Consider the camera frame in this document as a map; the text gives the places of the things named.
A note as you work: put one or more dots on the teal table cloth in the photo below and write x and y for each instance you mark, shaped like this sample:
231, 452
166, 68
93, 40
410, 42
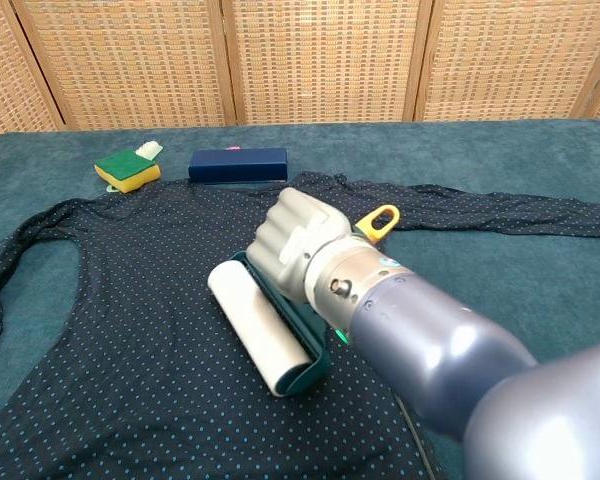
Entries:
480, 150

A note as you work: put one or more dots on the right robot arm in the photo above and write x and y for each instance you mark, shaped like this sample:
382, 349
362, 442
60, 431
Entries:
430, 350

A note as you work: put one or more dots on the green yellow sponge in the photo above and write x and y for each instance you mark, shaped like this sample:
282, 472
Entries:
125, 167

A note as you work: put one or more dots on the dark blue polka dot shirt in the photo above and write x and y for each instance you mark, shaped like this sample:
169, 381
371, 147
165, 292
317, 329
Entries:
130, 300

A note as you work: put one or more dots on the bamboo folding screen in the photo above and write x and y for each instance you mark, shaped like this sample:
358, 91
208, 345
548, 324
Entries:
320, 60

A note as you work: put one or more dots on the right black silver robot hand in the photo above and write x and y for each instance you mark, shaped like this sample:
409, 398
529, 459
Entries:
290, 240

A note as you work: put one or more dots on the dark blue rectangular box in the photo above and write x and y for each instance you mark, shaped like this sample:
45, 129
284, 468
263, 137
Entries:
237, 164

